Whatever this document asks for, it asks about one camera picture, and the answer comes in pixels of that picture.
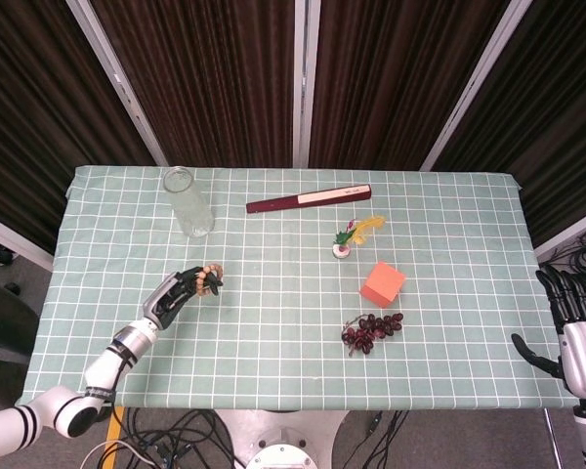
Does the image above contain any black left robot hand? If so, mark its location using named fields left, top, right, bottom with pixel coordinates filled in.
left=141, top=266, right=225, bottom=331

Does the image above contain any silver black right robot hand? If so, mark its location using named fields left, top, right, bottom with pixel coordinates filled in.
left=511, top=266, right=586, bottom=398

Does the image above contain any beaded bracelet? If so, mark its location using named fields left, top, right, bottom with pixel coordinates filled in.
left=194, top=263, right=225, bottom=298

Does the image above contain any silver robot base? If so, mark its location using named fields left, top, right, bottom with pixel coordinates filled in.
left=214, top=408, right=351, bottom=469

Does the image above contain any clear textured glass vase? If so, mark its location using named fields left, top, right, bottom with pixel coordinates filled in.
left=162, top=165, right=216, bottom=239

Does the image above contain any metal table leg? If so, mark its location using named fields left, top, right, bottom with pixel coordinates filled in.
left=543, top=407, right=566, bottom=469

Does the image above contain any green white checked tablecloth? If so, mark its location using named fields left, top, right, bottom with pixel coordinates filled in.
left=17, top=164, right=580, bottom=411

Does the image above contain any maroon closed folding fan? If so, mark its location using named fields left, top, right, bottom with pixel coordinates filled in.
left=245, top=183, right=373, bottom=215

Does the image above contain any yellow green feather shuttlecock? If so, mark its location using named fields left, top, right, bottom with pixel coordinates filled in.
left=331, top=214, right=387, bottom=260

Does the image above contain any purple grape bunch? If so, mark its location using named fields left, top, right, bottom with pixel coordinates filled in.
left=340, top=312, right=405, bottom=358

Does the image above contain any orange red cube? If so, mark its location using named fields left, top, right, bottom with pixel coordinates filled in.
left=358, top=260, right=407, bottom=310

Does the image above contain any white screen frame rail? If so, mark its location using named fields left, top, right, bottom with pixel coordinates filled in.
left=0, top=209, right=56, bottom=273
left=533, top=203, right=586, bottom=260

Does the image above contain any black floor cable bundle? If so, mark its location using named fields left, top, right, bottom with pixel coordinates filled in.
left=80, top=405, right=238, bottom=469
left=349, top=409, right=412, bottom=469

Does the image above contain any white floor cable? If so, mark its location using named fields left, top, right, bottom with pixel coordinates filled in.
left=80, top=439, right=158, bottom=469

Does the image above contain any white screen frame post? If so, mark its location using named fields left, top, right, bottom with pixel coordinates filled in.
left=65, top=0, right=171, bottom=168
left=291, top=0, right=322, bottom=168
left=418, top=0, right=531, bottom=173

